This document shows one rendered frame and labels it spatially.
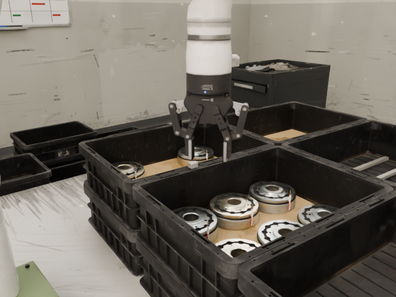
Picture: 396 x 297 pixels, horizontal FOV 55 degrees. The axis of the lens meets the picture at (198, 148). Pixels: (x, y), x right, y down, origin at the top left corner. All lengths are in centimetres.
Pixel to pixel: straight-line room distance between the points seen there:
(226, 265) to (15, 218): 77
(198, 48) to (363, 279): 46
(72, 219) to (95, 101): 293
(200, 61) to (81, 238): 59
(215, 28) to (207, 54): 4
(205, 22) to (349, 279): 47
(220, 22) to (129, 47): 350
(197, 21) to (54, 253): 64
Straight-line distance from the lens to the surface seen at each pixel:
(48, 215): 115
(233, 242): 68
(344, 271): 71
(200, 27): 60
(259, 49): 505
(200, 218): 73
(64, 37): 379
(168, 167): 105
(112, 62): 400
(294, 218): 83
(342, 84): 439
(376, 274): 72
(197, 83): 61
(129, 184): 73
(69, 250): 98
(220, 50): 60
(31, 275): 82
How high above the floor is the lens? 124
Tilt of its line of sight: 20 degrees down
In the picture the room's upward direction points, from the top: straight up
